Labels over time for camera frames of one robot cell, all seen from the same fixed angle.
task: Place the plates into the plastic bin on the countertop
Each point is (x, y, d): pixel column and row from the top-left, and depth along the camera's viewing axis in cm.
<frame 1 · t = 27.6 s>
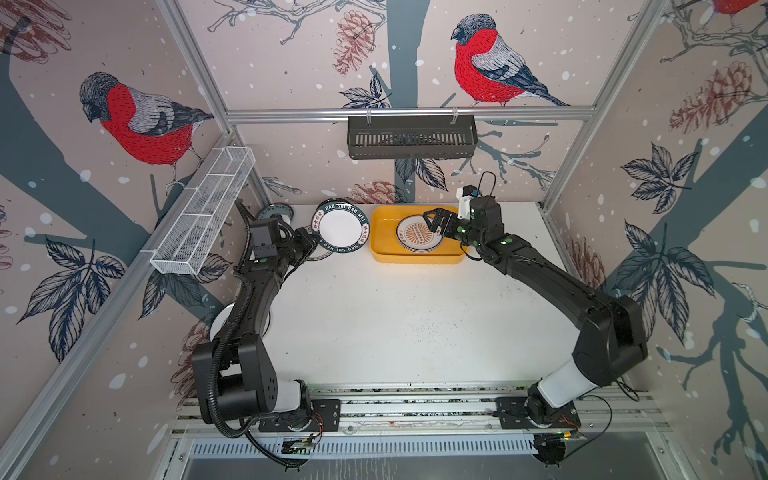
left hand: (319, 234, 83), fingers closed
right hand: (432, 220, 83), fingers open
yellow plastic bin: (386, 248, 109), point 2 cm above the table
orange sunburst plate left: (414, 235, 112), point 2 cm above the table
green rim plate front: (340, 226, 93), point 18 cm above the table
green rim plate back: (328, 254, 106), point 3 cm above the table

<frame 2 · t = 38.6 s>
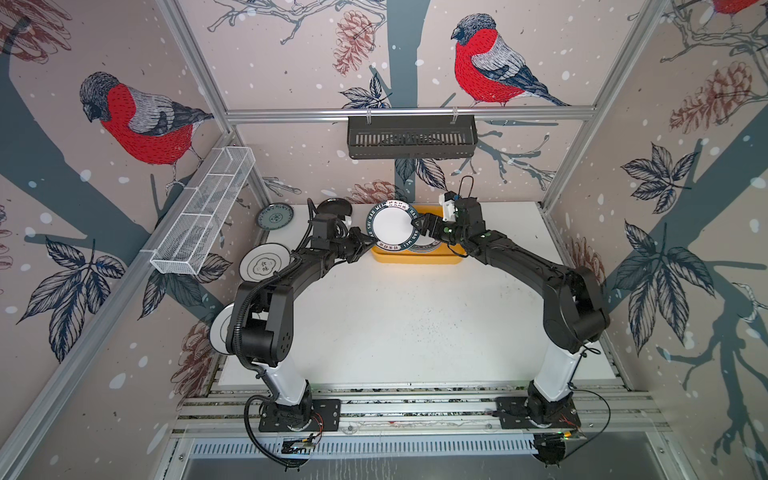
left hand: (378, 238, 88), fingers closed
right hand: (418, 227, 90), fingers open
green rim plate back: (390, 224, 94), point 18 cm above the table
white plate green motif: (261, 260, 107), on the table
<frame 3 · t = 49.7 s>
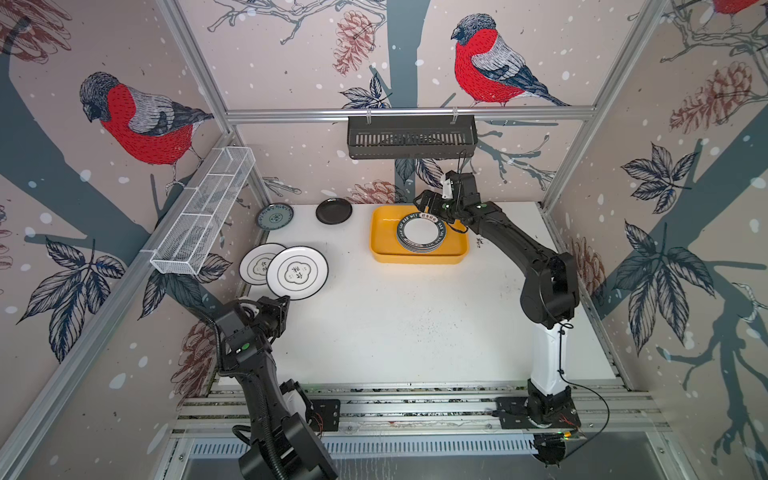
left hand: (287, 294, 79), fingers closed
right hand: (421, 206, 94), fingers open
green rim plate back: (421, 233, 110), point 5 cm above the table
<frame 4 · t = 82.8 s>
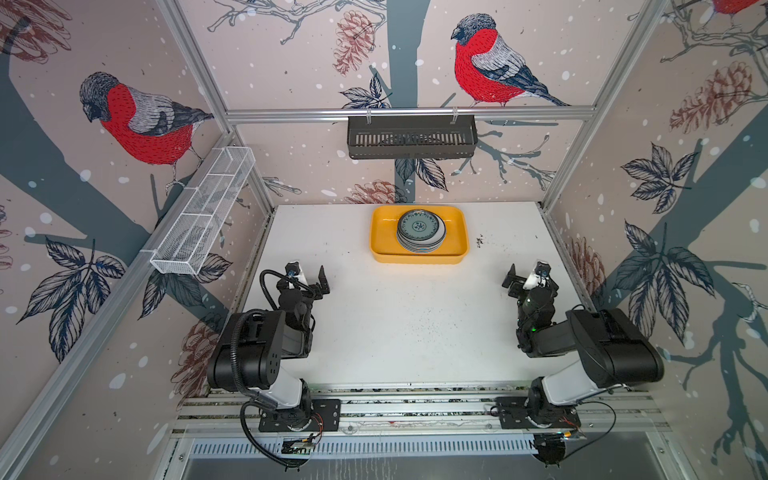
left hand: (305, 268, 88), fingers open
right hand: (530, 272, 88), fingers open
small teal patterned plate: (418, 216, 113), point 6 cm above the table
